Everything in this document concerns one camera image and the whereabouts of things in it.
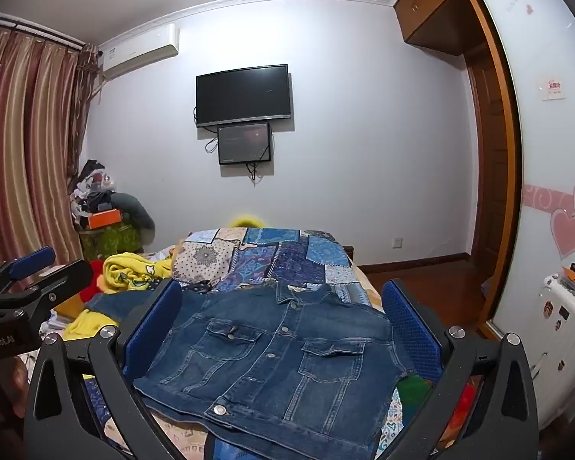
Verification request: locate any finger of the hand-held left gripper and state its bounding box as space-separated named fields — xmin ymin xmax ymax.
xmin=10 ymin=259 xmax=95 ymax=319
xmin=0 ymin=246 xmax=57 ymax=294

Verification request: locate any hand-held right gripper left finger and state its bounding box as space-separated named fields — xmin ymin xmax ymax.
xmin=23 ymin=278 xmax=195 ymax=460

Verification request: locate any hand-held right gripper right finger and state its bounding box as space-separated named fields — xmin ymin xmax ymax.
xmin=378 ymin=279 xmax=540 ymax=460

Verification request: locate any blue denim jacket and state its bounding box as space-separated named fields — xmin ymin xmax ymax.
xmin=133 ymin=280 xmax=415 ymax=460

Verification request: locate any pile of clothes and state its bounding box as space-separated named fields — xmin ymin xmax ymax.
xmin=69 ymin=159 xmax=118 ymax=231

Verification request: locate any orange box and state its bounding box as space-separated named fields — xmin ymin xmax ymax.
xmin=87 ymin=209 xmax=123 ymax=229

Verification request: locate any dark grey cushion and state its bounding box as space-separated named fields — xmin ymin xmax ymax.
xmin=110 ymin=192 xmax=155 ymax=233

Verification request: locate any striped red curtain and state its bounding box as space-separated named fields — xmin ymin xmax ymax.
xmin=0 ymin=24 xmax=101 ymax=274

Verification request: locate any blue patchwork bed cover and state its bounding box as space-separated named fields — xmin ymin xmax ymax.
xmin=84 ymin=227 xmax=389 ymax=460

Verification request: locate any white suitcase with stickers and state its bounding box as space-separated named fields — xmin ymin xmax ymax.
xmin=527 ymin=273 xmax=575 ymax=422

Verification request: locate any wooden room door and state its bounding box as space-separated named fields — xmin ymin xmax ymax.
xmin=467 ymin=55 xmax=509 ymax=288

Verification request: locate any white sliding wardrobe door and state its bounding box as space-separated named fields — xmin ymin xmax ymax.
xmin=476 ymin=0 xmax=575 ymax=346

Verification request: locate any white air conditioner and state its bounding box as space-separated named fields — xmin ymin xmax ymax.
xmin=100 ymin=24 xmax=180 ymax=80

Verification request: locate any white red door sticker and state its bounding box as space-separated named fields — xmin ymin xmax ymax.
xmin=539 ymin=76 xmax=567 ymax=101

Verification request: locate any wooden overhead cabinet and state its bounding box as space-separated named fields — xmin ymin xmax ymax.
xmin=393 ymin=0 xmax=485 ymax=56

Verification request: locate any wooden wardrobe frame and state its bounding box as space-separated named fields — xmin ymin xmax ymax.
xmin=462 ymin=0 xmax=524 ymax=341

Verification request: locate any small black wall monitor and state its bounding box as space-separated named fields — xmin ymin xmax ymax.
xmin=217 ymin=123 xmax=273 ymax=166

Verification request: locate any curtain rail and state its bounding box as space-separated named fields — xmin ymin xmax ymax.
xmin=0 ymin=14 xmax=99 ymax=53

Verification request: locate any black wall television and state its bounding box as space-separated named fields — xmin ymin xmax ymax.
xmin=195 ymin=64 xmax=294 ymax=128

